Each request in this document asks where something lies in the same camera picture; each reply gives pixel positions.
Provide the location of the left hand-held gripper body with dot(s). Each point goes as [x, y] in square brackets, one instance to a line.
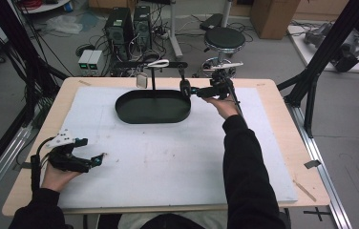
[69, 160]

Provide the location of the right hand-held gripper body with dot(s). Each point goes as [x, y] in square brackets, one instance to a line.
[219, 87]

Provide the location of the black key rack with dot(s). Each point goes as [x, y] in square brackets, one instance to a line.
[152, 79]

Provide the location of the person's right hand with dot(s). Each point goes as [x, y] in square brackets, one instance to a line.
[225, 106]

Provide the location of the person's left hand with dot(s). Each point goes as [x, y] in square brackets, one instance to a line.
[55, 179]

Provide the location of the white oval loop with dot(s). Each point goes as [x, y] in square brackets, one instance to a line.
[165, 63]

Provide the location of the black oval tray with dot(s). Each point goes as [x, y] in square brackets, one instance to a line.
[152, 109]

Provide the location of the black round stool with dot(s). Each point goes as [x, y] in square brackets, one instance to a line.
[225, 38]

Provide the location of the white table leg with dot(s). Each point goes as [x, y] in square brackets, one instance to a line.
[175, 35]

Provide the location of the black flat case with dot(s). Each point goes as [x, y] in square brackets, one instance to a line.
[212, 21]

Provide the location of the white foam mat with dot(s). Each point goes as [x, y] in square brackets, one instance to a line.
[168, 159]

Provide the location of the black computer tower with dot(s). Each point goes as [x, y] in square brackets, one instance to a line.
[142, 27]
[118, 31]

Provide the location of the white bench power supply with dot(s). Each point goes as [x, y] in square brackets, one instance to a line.
[95, 60]
[84, 59]

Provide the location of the brown cardboard box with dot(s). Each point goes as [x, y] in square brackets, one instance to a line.
[274, 17]

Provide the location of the white floor board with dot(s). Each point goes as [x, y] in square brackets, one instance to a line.
[298, 44]

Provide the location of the clear plastic bag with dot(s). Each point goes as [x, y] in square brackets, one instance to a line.
[64, 24]

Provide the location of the grey tape piece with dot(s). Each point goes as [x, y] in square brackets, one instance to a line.
[312, 164]

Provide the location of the grey machine parts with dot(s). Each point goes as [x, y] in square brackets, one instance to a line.
[346, 51]

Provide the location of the thin wooden stick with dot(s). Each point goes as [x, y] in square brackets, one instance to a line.
[305, 191]

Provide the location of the black metal frame strut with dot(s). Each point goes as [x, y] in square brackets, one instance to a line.
[324, 54]
[18, 47]

